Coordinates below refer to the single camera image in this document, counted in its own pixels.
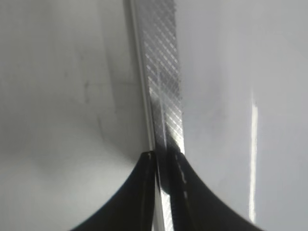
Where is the white board with aluminium frame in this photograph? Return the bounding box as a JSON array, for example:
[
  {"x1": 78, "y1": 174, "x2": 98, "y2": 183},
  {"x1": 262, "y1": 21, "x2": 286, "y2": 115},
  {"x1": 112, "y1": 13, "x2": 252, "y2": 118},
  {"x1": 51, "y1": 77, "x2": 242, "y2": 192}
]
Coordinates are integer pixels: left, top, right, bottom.
[{"x1": 0, "y1": 0, "x2": 308, "y2": 231}]

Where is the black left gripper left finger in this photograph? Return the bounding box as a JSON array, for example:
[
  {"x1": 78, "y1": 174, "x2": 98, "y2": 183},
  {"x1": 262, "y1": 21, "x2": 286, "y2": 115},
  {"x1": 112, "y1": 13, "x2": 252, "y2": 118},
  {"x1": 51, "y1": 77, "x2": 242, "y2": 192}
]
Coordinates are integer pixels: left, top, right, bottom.
[{"x1": 73, "y1": 151, "x2": 156, "y2": 231}]

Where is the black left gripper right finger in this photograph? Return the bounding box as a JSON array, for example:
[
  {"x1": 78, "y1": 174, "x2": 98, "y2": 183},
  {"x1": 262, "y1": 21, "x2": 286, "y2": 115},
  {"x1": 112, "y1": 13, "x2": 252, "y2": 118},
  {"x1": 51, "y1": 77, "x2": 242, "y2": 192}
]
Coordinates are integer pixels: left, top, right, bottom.
[{"x1": 168, "y1": 151, "x2": 259, "y2": 231}]

